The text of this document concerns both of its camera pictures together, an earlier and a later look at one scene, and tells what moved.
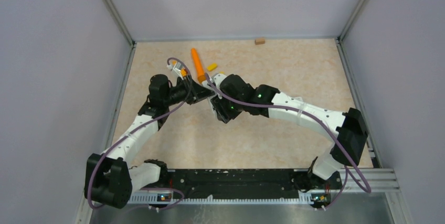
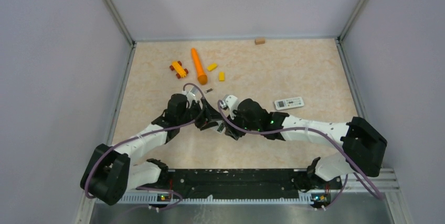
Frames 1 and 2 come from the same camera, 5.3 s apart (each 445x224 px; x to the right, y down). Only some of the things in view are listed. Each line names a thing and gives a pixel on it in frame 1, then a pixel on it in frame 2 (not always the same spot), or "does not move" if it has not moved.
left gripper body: (186, 91) to (195, 114)
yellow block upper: (212, 66) does not move
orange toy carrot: (201, 76) does not move
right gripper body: (228, 109) to (239, 122)
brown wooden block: (258, 41) does not move
